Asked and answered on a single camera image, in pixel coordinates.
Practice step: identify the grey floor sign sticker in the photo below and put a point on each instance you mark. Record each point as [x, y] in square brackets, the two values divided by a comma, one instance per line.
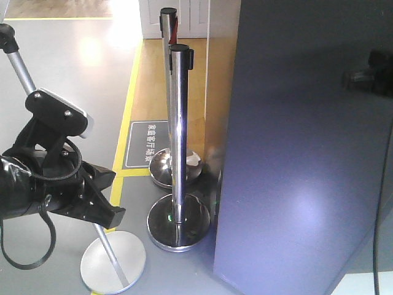
[145, 139]

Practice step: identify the chrome stanchion post far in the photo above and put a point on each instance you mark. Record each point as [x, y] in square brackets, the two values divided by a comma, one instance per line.
[160, 165]

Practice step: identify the silver sign stand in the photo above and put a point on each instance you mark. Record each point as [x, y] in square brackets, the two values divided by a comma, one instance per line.
[88, 62]

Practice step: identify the chrome stanchion post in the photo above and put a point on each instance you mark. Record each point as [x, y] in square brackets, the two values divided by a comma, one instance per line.
[160, 165]
[178, 221]

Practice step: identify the dark grey fridge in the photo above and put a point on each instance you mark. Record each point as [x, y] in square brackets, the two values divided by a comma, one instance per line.
[306, 159]

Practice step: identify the chrome stanchion post near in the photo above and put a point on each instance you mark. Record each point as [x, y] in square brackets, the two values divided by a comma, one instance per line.
[178, 221]

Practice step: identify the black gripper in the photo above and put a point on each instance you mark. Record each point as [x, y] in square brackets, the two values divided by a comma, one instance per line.
[80, 196]

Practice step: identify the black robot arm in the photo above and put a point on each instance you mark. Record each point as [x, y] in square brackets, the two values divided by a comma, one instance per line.
[14, 188]

